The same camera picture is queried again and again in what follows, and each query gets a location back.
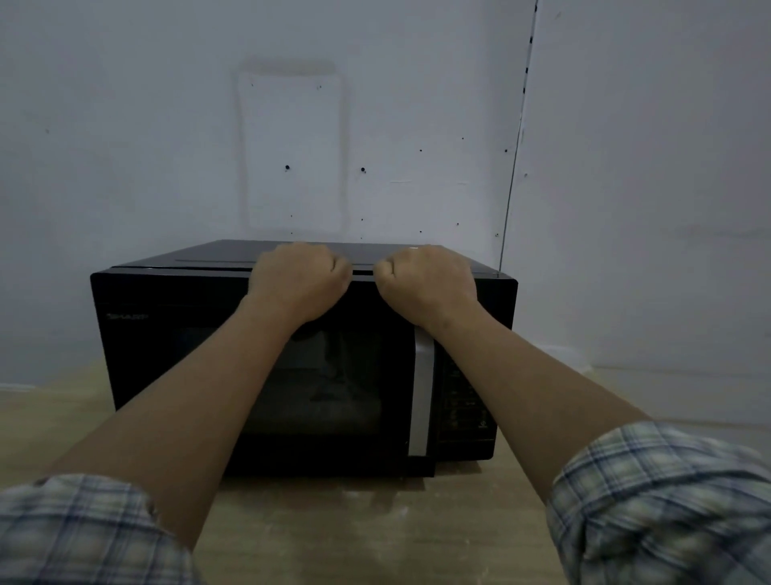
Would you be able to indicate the person's left hand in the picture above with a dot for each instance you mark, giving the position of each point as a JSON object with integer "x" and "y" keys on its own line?
{"x": 292, "y": 277}

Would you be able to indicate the person's right hand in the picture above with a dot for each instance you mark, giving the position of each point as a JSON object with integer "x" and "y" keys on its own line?
{"x": 430, "y": 286}

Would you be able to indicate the person's right fingers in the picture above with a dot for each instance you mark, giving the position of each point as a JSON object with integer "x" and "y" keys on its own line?
{"x": 388, "y": 277}

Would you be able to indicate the person's left fingers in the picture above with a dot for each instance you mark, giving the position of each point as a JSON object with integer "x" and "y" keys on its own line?
{"x": 338, "y": 274}

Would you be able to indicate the person's right forearm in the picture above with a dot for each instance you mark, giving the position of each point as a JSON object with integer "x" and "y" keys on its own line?
{"x": 518, "y": 398}

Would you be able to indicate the person's left forearm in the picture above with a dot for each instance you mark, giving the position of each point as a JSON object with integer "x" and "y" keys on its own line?
{"x": 199, "y": 398}

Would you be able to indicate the black microwave oven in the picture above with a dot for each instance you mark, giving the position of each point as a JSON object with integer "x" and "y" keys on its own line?
{"x": 174, "y": 337}

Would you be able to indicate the plaid right shirt sleeve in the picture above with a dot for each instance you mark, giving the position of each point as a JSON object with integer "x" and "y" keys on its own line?
{"x": 662, "y": 506}

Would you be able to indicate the plaid shirt sleeve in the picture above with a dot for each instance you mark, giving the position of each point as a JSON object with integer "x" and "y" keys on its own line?
{"x": 662, "y": 506}
{"x": 78, "y": 533}

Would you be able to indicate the plaid left shirt sleeve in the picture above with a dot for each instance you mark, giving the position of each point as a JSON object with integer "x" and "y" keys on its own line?
{"x": 78, "y": 533}

